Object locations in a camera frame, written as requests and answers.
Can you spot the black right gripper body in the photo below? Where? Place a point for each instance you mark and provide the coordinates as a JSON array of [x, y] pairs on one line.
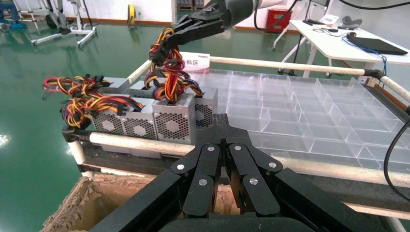
[[237, 11]]

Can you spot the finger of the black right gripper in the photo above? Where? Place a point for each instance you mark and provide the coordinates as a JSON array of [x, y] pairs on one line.
[[198, 35], [201, 21]]

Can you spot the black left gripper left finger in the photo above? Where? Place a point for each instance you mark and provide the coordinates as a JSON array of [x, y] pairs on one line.
[[201, 179]]

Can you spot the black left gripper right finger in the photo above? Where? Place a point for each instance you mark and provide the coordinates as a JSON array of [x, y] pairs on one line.
[[256, 185]]

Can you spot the dark stacked crates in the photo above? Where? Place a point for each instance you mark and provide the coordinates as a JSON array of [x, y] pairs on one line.
[[185, 5]]

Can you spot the white sign card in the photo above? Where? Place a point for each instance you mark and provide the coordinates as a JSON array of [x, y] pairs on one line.
[[198, 62]]

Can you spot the red box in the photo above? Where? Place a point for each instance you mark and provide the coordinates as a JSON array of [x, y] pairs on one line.
[[278, 20]]

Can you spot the yellow round fan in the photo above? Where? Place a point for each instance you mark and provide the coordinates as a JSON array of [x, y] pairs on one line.
[[131, 14]]

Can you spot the black flat desk device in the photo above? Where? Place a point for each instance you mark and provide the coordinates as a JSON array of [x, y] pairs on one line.
[[312, 22]]

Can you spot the clear acrylic divider tray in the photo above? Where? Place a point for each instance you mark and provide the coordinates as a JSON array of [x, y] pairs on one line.
[[288, 109]]

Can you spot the white desk device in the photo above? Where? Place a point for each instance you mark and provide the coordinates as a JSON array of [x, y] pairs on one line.
[[330, 20]]

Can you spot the white office table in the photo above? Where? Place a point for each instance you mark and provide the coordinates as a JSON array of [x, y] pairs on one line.
[[326, 44]]

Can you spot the brown cardboard divider box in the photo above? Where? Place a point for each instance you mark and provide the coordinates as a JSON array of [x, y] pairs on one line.
[[96, 195]]

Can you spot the grey headset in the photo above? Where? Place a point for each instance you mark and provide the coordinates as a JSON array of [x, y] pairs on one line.
[[352, 21]]

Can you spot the black computer mouse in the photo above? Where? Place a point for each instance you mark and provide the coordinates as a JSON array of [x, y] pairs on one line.
[[351, 34]]

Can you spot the white wheeled equipment stand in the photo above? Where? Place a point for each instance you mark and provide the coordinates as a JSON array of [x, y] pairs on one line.
[[78, 19]]

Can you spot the white plug block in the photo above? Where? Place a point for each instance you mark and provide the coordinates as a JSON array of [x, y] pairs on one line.
[[362, 79]]

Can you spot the black laptop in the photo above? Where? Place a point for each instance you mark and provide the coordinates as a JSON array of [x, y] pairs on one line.
[[378, 46]]

